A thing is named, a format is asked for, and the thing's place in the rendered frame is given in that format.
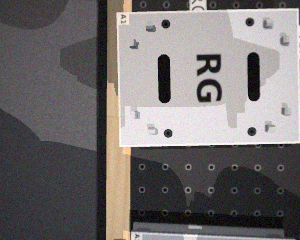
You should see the white label with black text rg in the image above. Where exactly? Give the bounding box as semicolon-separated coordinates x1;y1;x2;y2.
189;0;207;11

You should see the white rectangular nest plate marked rg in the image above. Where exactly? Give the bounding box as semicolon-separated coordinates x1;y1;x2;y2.
117;8;300;147

